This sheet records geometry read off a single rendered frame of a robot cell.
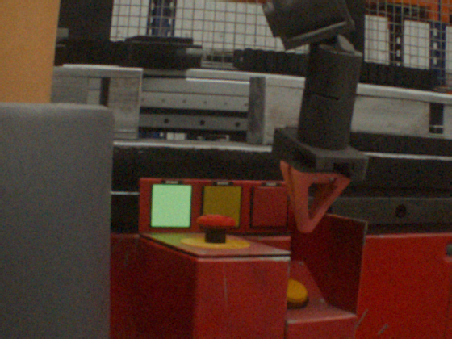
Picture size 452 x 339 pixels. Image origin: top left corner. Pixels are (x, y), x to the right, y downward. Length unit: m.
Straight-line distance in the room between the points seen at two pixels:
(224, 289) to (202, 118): 0.66
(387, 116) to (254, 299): 0.54
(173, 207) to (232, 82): 0.54
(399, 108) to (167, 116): 0.38
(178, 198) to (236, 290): 0.17
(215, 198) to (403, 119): 0.44
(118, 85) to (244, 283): 0.41
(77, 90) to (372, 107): 0.44
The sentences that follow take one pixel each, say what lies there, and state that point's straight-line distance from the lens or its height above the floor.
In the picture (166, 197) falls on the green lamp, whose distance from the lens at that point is 1.10.
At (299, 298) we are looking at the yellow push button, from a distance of 1.08.
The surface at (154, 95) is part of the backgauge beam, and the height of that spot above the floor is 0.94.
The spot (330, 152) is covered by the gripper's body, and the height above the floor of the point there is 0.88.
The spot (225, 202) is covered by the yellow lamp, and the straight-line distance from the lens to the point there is 1.13.
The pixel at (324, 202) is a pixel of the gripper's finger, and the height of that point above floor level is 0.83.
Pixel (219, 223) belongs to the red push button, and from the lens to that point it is 1.01.
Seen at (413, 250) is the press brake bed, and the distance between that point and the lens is 1.35.
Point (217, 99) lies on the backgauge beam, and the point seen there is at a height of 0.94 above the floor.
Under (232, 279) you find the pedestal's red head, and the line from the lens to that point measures 0.97.
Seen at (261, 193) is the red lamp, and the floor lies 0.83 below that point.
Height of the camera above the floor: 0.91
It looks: 3 degrees down
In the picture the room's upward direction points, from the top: 3 degrees clockwise
